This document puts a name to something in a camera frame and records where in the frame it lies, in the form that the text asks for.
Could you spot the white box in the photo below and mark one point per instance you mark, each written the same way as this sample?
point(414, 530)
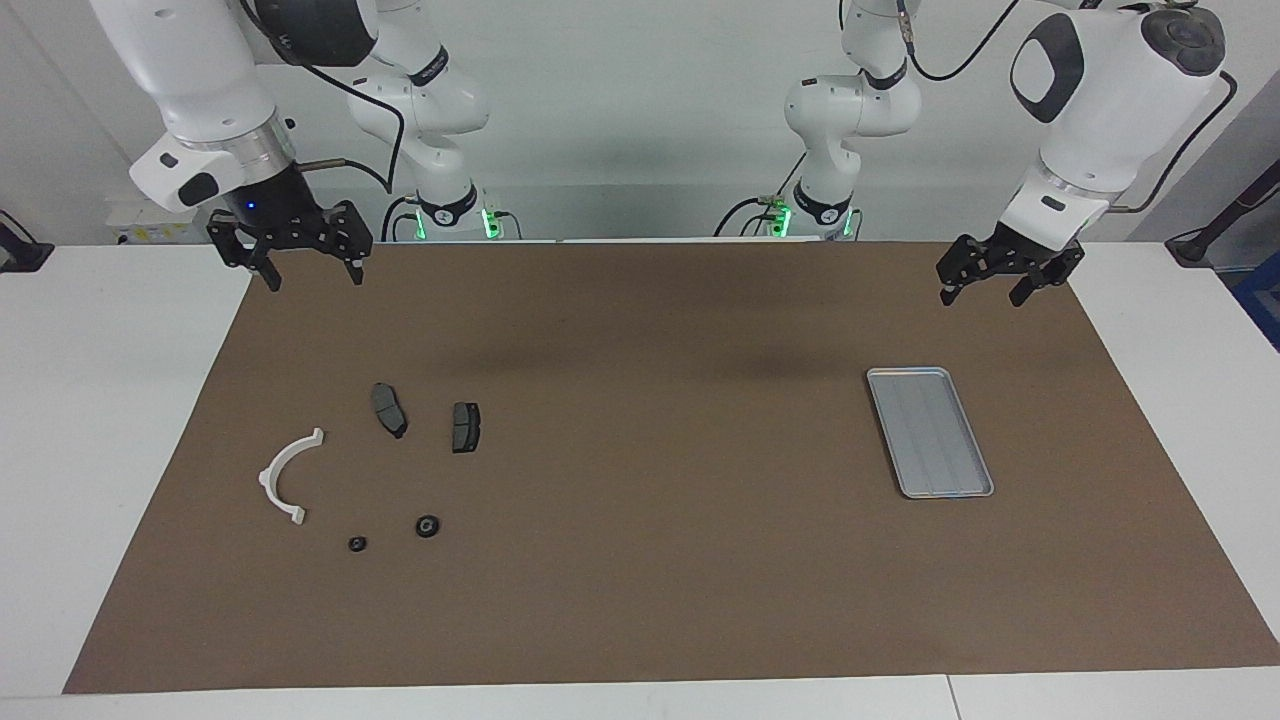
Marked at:
point(125, 225)

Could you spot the grey rectangular brake pad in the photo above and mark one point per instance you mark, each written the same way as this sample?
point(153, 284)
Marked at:
point(465, 428)

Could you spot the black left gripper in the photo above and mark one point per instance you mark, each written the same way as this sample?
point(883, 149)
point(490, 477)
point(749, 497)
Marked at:
point(1000, 258)

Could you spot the black table clamp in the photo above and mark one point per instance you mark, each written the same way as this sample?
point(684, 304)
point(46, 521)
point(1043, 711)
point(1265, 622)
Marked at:
point(22, 250)

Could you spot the white curved plastic bracket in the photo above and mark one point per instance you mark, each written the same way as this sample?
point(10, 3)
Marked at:
point(272, 475)

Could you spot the brown table mat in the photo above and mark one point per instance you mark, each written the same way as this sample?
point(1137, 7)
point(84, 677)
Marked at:
point(650, 560)

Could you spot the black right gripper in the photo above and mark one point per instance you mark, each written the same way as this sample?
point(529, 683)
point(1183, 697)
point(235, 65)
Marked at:
point(290, 225)

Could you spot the large black bearing gear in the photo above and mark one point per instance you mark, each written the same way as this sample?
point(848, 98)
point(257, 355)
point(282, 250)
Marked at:
point(428, 526)

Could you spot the grey curved brake pad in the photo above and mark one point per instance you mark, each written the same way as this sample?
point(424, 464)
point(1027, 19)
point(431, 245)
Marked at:
point(388, 410)

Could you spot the blue object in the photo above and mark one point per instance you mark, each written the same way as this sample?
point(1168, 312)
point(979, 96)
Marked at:
point(1262, 310)

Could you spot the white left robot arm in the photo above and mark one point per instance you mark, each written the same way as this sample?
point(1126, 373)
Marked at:
point(1110, 100)

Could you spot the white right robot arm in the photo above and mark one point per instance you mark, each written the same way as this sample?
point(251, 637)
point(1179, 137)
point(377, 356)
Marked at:
point(200, 80)

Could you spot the silver metal tray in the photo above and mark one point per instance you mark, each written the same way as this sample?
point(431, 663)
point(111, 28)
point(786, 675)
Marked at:
point(930, 432)

